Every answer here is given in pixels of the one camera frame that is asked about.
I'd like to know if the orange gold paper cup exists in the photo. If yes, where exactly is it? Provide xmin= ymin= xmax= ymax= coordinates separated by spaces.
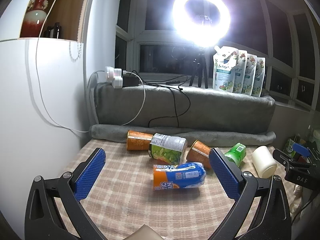
xmin=186 ymin=140 xmax=212 ymax=169

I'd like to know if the ring light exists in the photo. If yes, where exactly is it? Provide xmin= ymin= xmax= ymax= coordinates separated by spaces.
xmin=171 ymin=0 xmax=231 ymax=48

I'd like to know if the white cable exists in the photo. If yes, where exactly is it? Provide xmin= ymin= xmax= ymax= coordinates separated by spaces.
xmin=35 ymin=0 xmax=147 ymax=133

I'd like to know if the green tissue box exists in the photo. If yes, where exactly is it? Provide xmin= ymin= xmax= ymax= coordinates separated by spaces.
xmin=283 ymin=134 xmax=300 ymax=158

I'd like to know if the grey fleece blanket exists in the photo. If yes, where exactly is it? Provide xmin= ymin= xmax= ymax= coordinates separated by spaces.
xmin=90 ymin=83 xmax=276 ymax=147

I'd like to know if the blue orange label cup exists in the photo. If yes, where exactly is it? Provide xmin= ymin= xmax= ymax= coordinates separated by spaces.
xmin=153 ymin=162 xmax=206 ymax=191

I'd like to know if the black cable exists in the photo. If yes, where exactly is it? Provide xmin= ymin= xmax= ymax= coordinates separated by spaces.
xmin=122 ymin=70 xmax=192 ymax=129

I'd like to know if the white plastic cup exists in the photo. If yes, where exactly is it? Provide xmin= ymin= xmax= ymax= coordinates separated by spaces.
xmin=252 ymin=146 xmax=277 ymax=178

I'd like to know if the black tripod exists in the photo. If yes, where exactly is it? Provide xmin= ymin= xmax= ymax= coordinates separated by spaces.
xmin=189 ymin=48 xmax=208 ymax=89

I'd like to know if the white refill pouch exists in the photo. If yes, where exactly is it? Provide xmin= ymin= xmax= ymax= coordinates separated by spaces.
xmin=233 ymin=50 xmax=247 ymax=93
xmin=241 ymin=54 xmax=257 ymax=95
xmin=251 ymin=57 xmax=266 ymax=97
xmin=213 ymin=46 xmax=239 ymax=92

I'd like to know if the black power adapter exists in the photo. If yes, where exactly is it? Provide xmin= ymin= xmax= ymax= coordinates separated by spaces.
xmin=123 ymin=75 xmax=140 ymax=87

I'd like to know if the white power strip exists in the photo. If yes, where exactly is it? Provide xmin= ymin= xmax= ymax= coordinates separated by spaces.
xmin=97 ymin=66 xmax=123 ymax=89

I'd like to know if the red white vase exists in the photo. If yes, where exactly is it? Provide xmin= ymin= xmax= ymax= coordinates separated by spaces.
xmin=20 ymin=0 xmax=49 ymax=37

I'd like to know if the green plastic cup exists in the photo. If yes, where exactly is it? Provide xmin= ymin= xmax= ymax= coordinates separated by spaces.
xmin=225 ymin=142 xmax=246 ymax=167

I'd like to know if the black thermos bottle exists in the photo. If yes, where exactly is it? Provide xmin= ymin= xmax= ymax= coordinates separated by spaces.
xmin=43 ymin=22 xmax=62 ymax=38

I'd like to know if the green label clear cup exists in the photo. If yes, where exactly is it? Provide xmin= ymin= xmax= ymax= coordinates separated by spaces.
xmin=148 ymin=133 xmax=188 ymax=165

